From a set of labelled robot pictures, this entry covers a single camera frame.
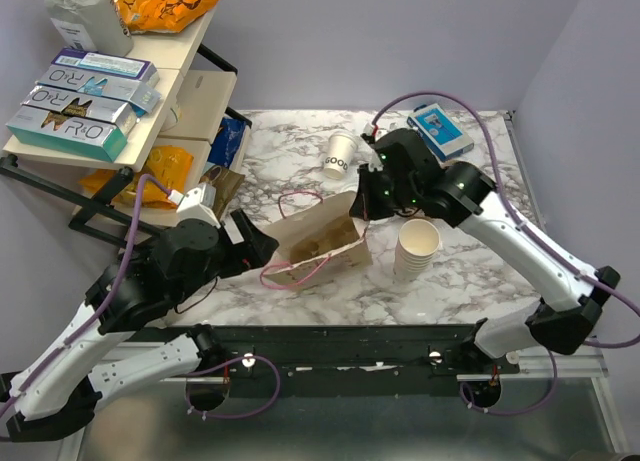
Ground blue white razor box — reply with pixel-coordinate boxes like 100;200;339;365
407;103;474;162

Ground grey coffee bag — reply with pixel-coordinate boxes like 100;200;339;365
44;0;134;56

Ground black beige shelf rack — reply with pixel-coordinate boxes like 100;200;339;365
1;12;245;248

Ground silver R&O box upper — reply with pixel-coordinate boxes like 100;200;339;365
37;65;162;116

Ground purple white box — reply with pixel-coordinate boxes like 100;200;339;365
52;48;159;86

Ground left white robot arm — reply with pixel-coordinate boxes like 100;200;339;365
1;210;279;443

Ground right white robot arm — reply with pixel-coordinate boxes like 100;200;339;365
350;128;620;373

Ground brown snack bag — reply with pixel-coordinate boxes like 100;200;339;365
197;165;245;221

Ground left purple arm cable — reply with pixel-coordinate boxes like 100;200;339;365
0;173;176;422

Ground silver r&o box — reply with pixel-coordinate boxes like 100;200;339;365
22;85;139;134
37;65;162;116

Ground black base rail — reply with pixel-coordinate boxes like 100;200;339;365
164;320;521;400

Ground stack of paper cups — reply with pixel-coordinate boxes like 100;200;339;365
393;219;441;280

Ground teal R&O box front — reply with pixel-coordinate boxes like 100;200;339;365
6;106;127;162

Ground white paper coffee cup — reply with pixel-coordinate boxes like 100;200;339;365
323;130;359;180

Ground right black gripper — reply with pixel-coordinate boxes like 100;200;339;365
349;162;418;221

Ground silver R&O box middle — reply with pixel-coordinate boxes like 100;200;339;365
22;85;139;134

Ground orange snack bag top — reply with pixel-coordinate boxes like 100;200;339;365
114;0;220;34

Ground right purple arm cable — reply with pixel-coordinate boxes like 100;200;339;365
372;90;640;350

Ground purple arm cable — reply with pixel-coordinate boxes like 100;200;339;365
0;173;176;422
372;90;640;350

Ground orange snack bag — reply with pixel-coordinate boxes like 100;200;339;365
114;0;220;34
78;145;195;211

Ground blue snack bag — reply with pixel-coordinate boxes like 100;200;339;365
207;117;247;169

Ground brown pink paper bag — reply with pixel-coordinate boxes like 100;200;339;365
259;190;373;290

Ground orange snack bag lower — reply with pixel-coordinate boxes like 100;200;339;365
78;145;195;211

